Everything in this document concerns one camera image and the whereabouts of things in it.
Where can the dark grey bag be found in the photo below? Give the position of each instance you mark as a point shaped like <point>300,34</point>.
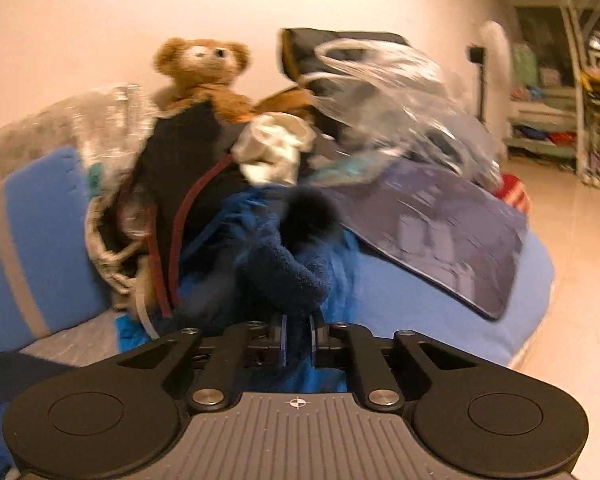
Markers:
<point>305,50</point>

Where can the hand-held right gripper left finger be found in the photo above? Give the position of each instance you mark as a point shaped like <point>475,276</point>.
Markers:
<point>282,342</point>

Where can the grey quilted bedspread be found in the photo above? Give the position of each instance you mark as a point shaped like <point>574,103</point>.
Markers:
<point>70,337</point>

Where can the blue cushion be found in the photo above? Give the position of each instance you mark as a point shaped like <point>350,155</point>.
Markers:
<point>430,320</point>

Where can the grey floral blanket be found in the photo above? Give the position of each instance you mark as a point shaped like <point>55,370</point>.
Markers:
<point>25,135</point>

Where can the bright blue cloth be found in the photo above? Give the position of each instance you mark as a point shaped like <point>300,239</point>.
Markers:
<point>130,332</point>

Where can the white ladder frame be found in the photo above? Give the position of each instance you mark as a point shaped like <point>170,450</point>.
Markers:
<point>585,35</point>

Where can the black bag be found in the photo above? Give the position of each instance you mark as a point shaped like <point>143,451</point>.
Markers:
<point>180,160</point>

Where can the blue grey-striped pillow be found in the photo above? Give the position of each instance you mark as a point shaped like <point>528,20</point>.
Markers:
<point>35,240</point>

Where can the dark glossy printed bag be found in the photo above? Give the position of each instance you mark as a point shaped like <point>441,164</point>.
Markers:
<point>430,225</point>

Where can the red striped cloth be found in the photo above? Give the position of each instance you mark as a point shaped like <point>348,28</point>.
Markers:
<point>515,192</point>

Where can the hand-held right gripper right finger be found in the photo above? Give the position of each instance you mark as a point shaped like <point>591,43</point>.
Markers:
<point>313,342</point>

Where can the clear plastic bag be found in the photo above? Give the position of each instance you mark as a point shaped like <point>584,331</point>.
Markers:
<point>405,90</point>

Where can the white crumpled cloth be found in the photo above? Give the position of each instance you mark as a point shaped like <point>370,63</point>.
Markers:
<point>275,145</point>

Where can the silver crinkled plastic bag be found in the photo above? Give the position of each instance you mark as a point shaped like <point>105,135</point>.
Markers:
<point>110,120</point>

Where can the blue fleece jacket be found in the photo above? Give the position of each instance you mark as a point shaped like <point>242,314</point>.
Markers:
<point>275,265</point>

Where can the cluttered shelf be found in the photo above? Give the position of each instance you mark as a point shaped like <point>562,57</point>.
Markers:
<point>540,110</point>

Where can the brown teddy bear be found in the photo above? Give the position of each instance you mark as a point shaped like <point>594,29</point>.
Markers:
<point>205,70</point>

